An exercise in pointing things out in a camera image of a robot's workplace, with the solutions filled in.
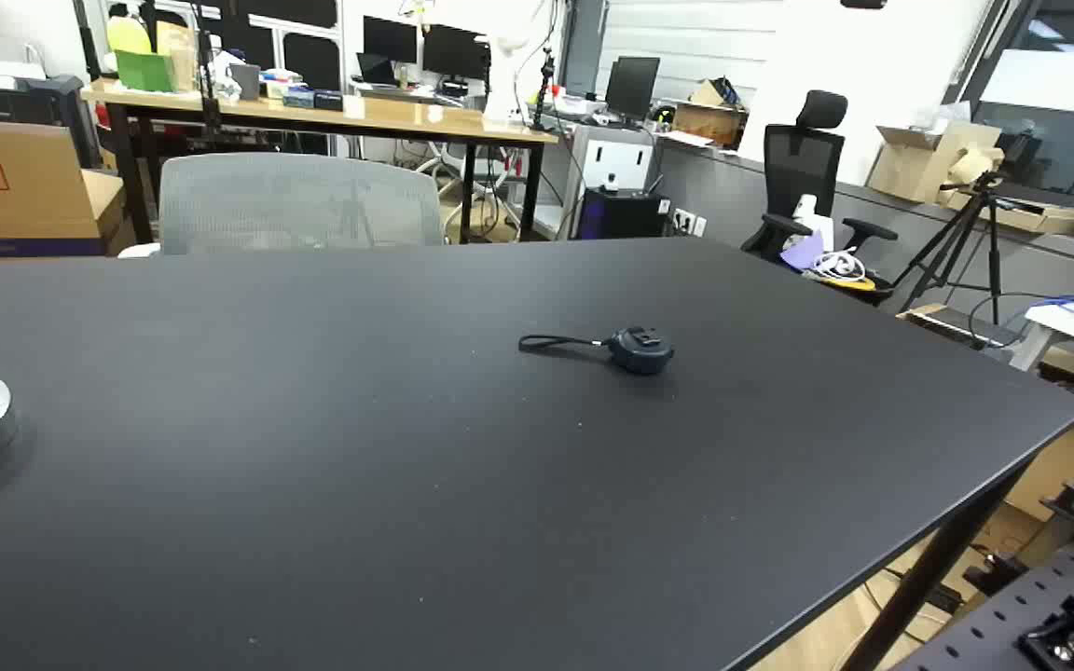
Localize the small cardboard box with flaps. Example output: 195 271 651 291
666 76 753 153

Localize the white cabinet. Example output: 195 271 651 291
575 129 659 242

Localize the green box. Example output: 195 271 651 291
113 44 183 96

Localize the open cardboard box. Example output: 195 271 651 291
866 119 1007 211

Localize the grey mesh office chair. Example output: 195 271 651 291
155 148 447 257

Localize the black measuring tape with strap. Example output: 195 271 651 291
516 326 680 380

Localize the black printer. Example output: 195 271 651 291
0 68 91 130

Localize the dark computer monitor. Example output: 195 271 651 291
600 52 664 130

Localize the black desktop monitor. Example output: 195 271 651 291
423 23 495 86
358 11 423 70

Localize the black table leg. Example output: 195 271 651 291
839 481 1014 671

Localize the purple cloth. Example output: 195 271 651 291
781 233 831 275

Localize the large cardboard box red label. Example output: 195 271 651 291
0 115 132 263

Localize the black camera tripod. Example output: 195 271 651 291
889 168 1030 347

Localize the wooden desk with black legs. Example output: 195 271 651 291
87 80 562 250

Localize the black perforated metal plate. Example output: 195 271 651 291
892 481 1074 671

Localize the black high-back office chair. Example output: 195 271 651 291
738 86 904 271

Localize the white spray bottle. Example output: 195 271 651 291
795 189 839 254

